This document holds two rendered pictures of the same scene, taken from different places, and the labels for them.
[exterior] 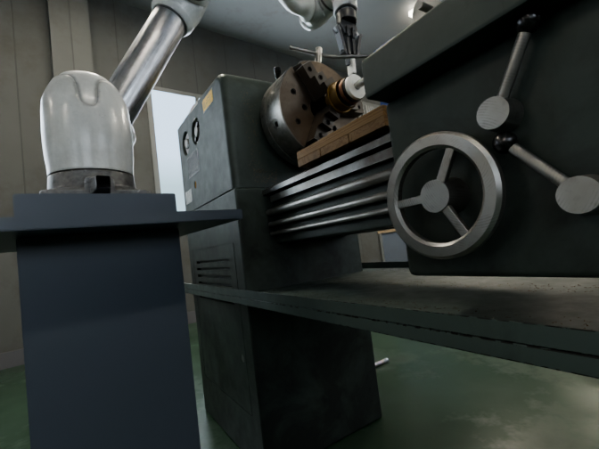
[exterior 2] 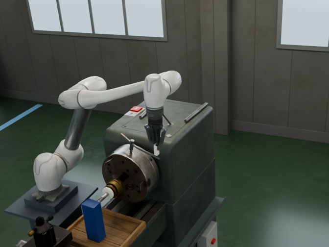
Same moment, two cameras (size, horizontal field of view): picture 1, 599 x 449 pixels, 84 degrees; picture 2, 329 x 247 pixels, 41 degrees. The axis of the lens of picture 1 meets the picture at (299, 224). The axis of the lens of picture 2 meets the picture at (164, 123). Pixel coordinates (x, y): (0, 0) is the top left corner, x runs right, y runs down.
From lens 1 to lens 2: 2.77 m
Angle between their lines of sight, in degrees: 70
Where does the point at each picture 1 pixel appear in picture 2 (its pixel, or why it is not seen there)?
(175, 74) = not seen: outside the picture
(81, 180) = (39, 193)
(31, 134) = not seen: outside the picture
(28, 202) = (26, 201)
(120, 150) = (47, 185)
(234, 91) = (106, 144)
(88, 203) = (35, 204)
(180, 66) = not seen: outside the picture
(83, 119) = (36, 178)
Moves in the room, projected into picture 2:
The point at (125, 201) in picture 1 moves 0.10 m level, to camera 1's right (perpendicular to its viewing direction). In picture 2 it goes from (43, 206) to (46, 214)
